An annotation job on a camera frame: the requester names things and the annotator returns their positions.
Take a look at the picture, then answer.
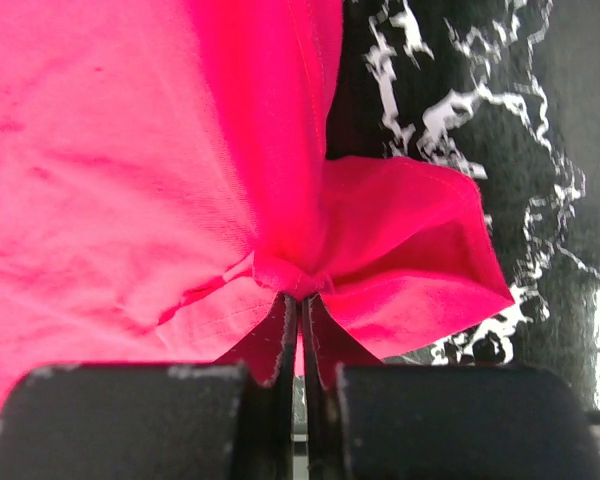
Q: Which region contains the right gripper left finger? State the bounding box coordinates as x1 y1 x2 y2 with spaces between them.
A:
0 294 297 479

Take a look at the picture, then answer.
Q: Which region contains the black marble pattern mat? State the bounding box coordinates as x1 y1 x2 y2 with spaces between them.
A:
328 1 600 410

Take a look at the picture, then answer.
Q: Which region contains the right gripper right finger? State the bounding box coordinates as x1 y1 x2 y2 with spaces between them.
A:
301 296 600 479

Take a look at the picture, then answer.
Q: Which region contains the bright pink t shirt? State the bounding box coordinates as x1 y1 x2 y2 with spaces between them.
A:
0 1 513 410

